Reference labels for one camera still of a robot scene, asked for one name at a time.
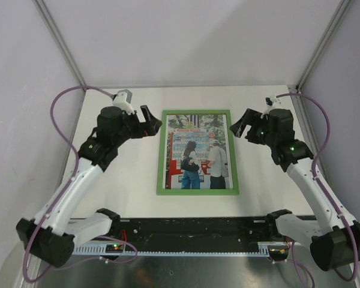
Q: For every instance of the green wooden photo frame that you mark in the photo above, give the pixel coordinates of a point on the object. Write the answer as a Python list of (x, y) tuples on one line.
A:
[(160, 156)]

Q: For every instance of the aluminium corner post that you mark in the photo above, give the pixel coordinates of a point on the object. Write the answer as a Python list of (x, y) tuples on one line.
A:
[(51, 25), (331, 29)]

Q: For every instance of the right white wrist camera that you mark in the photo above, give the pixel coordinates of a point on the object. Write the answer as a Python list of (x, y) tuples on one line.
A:
[(272, 103)]

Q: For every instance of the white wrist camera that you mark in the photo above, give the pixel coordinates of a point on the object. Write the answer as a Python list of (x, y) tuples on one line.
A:
[(122, 100), (272, 103)]

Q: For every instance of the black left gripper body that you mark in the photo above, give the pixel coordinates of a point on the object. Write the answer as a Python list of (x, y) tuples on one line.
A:
[(135, 128)]

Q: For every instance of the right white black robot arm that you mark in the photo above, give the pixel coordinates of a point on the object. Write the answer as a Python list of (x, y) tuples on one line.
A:
[(334, 241)]

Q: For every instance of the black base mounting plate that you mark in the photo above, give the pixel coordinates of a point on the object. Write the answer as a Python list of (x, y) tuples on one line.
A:
[(195, 234)]

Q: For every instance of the white slotted cable duct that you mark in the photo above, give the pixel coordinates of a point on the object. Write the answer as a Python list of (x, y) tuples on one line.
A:
[(107, 249)]

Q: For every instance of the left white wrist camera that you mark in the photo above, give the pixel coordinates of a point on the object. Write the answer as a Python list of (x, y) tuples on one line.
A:
[(122, 100)]

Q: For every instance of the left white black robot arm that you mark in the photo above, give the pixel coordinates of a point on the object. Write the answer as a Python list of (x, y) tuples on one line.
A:
[(49, 235)]

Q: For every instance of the right aluminium corner post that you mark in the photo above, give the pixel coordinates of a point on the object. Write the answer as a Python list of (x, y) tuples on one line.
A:
[(331, 29)]

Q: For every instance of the left aluminium corner post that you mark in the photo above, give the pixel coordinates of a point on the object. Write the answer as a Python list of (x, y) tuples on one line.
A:
[(51, 25)]

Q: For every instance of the printed photo of two people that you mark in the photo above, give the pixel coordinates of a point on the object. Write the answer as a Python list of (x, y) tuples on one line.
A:
[(198, 153)]

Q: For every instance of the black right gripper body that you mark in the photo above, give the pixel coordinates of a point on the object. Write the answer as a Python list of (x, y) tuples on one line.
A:
[(259, 132)]

